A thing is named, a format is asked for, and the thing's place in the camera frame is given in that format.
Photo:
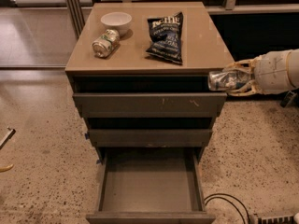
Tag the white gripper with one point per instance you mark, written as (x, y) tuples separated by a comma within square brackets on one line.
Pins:
[(270, 73)]

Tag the silver blue redbull can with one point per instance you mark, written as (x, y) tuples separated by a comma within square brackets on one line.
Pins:
[(227, 80)]

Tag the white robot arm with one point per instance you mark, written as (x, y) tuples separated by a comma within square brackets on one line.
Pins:
[(296, 67)]

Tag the grey drawer cabinet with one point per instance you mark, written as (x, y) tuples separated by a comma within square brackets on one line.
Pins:
[(130, 69)]

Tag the open bottom grey drawer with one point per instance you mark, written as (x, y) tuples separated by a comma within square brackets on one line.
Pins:
[(150, 186)]

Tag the green white soda can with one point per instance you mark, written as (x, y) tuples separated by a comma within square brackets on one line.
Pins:
[(106, 43)]

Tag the top grey drawer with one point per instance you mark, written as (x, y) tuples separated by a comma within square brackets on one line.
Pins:
[(149, 105)]

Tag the middle grey drawer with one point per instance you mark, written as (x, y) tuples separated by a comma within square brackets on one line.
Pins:
[(150, 138)]

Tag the dark blue chip bag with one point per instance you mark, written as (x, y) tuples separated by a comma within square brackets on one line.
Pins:
[(165, 34)]

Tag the grey power strip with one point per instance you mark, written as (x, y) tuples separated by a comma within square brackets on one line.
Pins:
[(271, 219)]

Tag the white ceramic bowl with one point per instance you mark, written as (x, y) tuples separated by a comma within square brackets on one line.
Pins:
[(119, 21)]

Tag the grey metal bar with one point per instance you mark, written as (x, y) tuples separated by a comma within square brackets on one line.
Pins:
[(9, 134)]

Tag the yellow curved object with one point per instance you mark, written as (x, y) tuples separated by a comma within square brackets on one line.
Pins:
[(6, 168)]

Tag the small dark floor bracket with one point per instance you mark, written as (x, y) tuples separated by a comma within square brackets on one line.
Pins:
[(290, 98)]

